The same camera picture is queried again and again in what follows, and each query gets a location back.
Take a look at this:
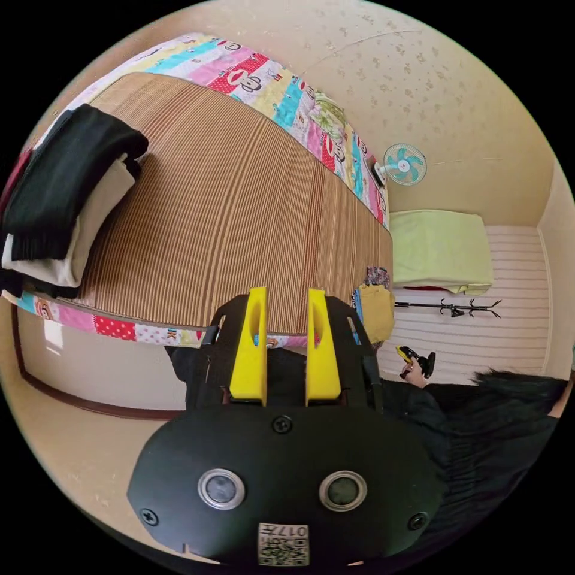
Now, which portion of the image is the teal and white fan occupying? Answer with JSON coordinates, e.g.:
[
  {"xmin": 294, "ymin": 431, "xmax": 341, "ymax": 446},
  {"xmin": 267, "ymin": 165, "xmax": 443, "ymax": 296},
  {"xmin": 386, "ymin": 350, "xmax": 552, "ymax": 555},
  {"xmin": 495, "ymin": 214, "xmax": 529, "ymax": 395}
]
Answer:
[{"xmin": 369, "ymin": 143, "xmax": 428, "ymax": 187}]

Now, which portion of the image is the person's right forearm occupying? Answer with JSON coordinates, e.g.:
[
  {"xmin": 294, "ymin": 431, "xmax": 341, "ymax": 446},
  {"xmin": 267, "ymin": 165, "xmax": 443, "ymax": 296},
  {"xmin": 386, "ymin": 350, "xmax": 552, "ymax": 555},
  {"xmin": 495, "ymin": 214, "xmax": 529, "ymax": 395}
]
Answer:
[{"xmin": 380, "ymin": 378, "xmax": 450, "ymax": 432}]

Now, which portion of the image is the yellow long sleeve shirt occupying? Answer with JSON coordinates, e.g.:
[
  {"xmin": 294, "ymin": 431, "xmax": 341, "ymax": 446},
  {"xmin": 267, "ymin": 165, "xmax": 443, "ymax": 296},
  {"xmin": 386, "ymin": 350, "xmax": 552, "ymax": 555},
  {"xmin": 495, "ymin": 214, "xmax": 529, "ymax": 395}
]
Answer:
[{"xmin": 359, "ymin": 283, "xmax": 396, "ymax": 345}]

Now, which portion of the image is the bed with woven mat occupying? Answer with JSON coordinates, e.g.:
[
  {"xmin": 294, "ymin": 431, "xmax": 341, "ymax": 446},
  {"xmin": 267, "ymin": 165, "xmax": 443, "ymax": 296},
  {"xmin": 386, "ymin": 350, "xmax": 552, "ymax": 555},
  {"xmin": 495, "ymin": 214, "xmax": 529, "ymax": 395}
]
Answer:
[{"xmin": 0, "ymin": 32, "xmax": 396, "ymax": 349}]

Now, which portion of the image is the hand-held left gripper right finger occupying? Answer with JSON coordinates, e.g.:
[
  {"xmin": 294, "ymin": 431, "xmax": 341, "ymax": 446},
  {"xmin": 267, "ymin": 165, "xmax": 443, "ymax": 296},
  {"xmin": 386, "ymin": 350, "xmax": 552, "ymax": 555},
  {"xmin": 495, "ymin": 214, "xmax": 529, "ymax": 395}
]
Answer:
[{"xmin": 306, "ymin": 288, "xmax": 342, "ymax": 408}]

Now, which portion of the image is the light green cloth cover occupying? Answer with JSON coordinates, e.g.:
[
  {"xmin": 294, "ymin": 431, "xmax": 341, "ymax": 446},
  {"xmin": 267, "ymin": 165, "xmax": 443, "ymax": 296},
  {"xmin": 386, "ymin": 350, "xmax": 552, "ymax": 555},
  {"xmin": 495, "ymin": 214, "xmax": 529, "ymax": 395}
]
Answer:
[{"xmin": 389, "ymin": 210, "xmax": 495, "ymax": 296}]

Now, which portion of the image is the pile of clothes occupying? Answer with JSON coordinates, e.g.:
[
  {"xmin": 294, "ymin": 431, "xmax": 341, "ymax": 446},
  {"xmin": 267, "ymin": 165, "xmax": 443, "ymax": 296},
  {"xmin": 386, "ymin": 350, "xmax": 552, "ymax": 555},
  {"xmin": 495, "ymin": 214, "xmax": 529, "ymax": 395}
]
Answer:
[{"xmin": 0, "ymin": 103, "xmax": 150, "ymax": 300}]

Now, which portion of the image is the person's body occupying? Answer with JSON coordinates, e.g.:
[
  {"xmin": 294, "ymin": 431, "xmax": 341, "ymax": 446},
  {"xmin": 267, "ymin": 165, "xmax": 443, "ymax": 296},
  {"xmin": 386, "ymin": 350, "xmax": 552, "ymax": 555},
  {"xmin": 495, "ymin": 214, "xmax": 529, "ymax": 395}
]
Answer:
[{"xmin": 164, "ymin": 344, "xmax": 572, "ymax": 547}]

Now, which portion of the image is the black coat rack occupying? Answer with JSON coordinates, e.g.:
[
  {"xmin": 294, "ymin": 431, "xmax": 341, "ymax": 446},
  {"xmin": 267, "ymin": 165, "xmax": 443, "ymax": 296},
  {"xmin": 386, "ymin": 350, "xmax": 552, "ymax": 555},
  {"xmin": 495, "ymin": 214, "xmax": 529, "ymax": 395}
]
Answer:
[{"xmin": 394, "ymin": 298, "xmax": 503, "ymax": 320}]

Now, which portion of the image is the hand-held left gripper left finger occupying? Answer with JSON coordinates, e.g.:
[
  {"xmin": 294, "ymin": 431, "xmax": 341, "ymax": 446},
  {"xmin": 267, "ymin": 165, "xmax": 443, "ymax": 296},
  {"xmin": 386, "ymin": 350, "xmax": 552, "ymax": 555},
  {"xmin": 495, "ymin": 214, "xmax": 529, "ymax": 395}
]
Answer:
[{"xmin": 229, "ymin": 287, "xmax": 270, "ymax": 408}]

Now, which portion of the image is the person's right hand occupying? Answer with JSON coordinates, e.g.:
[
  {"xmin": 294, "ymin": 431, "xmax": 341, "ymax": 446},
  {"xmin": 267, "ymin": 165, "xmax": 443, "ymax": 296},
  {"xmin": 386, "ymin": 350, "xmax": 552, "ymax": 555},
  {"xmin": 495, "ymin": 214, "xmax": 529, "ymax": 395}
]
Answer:
[{"xmin": 400, "ymin": 362, "xmax": 428, "ymax": 389}]

